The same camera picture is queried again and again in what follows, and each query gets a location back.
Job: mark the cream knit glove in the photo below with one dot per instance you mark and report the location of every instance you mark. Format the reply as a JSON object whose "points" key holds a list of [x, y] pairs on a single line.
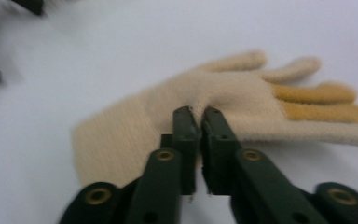
{"points": [[230, 90]]}

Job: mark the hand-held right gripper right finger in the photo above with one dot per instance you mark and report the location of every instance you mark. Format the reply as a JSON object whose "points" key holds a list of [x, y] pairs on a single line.
{"points": [[245, 174]]}

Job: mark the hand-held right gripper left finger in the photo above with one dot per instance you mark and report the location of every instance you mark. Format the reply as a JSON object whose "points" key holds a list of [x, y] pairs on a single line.
{"points": [[164, 174]]}

